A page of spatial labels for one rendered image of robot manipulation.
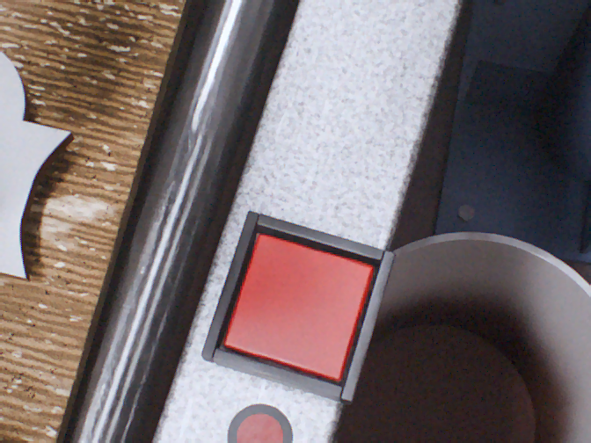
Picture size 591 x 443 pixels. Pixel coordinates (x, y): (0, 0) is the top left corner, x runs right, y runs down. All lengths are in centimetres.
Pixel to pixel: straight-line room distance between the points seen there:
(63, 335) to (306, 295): 12
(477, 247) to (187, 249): 63
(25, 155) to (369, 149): 17
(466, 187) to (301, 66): 95
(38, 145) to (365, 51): 18
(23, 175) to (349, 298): 17
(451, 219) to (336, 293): 97
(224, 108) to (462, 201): 96
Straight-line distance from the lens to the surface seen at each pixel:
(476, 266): 126
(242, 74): 63
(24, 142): 59
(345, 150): 62
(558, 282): 122
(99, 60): 62
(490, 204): 156
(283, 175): 61
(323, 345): 58
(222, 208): 65
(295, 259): 59
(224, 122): 62
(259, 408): 59
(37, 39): 63
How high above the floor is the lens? 150
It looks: 75 degrees down
